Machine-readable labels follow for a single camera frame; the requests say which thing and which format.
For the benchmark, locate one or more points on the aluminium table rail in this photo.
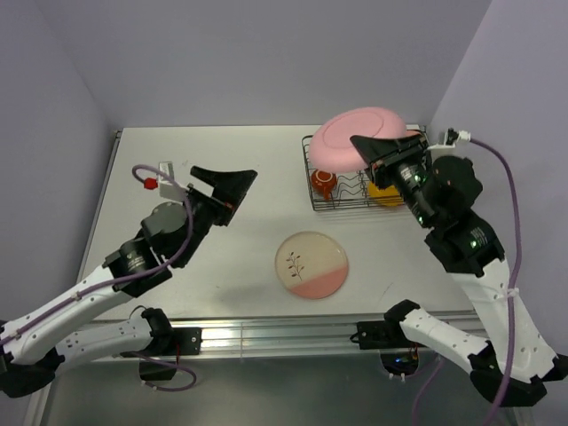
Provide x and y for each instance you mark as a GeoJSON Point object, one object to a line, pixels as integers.
{"type": "Point", "coordinates": [277, 337]}

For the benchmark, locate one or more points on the yellow bowl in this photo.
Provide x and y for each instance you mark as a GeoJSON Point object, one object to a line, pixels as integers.
{"type": "Point", "coordinates": [388, 197]}

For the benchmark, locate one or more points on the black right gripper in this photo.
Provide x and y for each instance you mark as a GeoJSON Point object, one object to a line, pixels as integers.
{"type": "Point", "coordinates": [374, 148]}

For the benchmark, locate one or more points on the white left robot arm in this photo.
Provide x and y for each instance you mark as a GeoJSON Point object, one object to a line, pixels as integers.
{"type": "Point", "coordinates": [43, 344]}

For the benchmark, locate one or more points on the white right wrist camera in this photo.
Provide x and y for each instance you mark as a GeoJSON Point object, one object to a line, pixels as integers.
{"type": "Point", "coordinates": [450, 138]}

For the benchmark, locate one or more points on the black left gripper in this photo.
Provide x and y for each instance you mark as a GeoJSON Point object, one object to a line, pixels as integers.
{"type": "Point", "coordinates": [228, 193]}

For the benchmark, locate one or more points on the orange and black teacup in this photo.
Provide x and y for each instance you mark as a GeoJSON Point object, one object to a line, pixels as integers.
{"type": "Point", "coordinates": [323, 183]}

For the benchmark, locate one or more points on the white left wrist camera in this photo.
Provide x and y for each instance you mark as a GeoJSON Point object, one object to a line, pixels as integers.
{"type": "Point", "coordinates": [165, 183]}

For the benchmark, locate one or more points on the black wire dish rack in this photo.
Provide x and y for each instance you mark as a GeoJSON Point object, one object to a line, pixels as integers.
{"type": "Point", "coordinates": [349, 193]}

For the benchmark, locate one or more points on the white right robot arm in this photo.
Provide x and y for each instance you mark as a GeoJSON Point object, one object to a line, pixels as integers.
{"type": "Point", "coordinates": [512, 364]}

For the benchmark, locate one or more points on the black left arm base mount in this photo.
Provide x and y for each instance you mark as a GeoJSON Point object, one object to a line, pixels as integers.
{"type": "Point", "coordinates": [159, 367]}

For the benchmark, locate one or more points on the cream and pink floral plate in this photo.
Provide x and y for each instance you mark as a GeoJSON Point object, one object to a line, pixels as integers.
{"type": "Point", "coordinates": [311, 265]}

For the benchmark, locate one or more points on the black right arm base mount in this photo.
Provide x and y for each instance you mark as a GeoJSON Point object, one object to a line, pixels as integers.
{"type": "Point", "coordinates": [398, 354]}

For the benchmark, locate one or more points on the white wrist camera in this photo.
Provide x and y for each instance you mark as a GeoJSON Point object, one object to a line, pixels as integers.
{"type": "Point", "coordinates": [450, 138]}
{"type": "Point", "coordinates": [165, 183]}

